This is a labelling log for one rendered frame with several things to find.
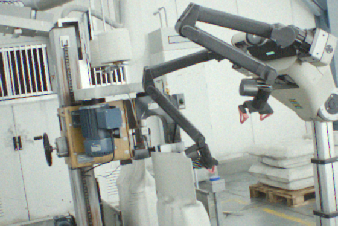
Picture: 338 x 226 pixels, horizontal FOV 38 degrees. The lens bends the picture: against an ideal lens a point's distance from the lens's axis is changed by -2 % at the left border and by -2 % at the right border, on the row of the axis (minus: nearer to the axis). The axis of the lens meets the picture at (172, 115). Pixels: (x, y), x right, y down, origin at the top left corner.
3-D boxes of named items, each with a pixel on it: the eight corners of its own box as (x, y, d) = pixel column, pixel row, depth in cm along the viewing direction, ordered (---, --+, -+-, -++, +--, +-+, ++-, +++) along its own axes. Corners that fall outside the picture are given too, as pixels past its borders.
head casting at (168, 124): (182, 141, 274) (175, 87, 272) (140, 148, 265) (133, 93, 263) (163, 139, 302) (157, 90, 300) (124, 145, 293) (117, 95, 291)
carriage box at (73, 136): (133, 158, 263) (125, 99, 261) (70, 168, 250) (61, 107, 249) (120, 154, 285) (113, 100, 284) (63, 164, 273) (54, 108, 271)
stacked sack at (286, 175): (337, 172, 521) (336, 159, 521) (288, 185, 495) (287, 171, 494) (312, 169, 560) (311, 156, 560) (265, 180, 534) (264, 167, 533)
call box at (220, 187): (226, 190, 269) (224, 179, 268) (212, 193, 266) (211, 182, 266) (219, 187, 276) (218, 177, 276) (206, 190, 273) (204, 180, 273)
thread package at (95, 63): (120, 64, 268) (116, 34, 267) (94, 67, 263) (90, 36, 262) (113, 67, 282) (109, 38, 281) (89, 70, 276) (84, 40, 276)
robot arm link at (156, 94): (152, 83, 239) (148, 78, 249) (143, 91, 239) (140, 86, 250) (209, 141, 254) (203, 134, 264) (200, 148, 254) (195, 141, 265)
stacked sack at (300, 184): (322, 184, 521) (322, 173, 520) (289, 193, 505) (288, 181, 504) (286, 177, 582) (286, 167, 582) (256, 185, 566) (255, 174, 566)
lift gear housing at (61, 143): (69, 157, 255) (66, 136, 254) (58, 159, 253) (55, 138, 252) (66, 155, 265) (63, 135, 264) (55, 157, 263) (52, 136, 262)
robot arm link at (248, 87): (276, 71, 189) (268, 66, 197) (248, 69, 187) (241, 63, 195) (271, 101, 193) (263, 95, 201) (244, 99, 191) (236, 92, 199)
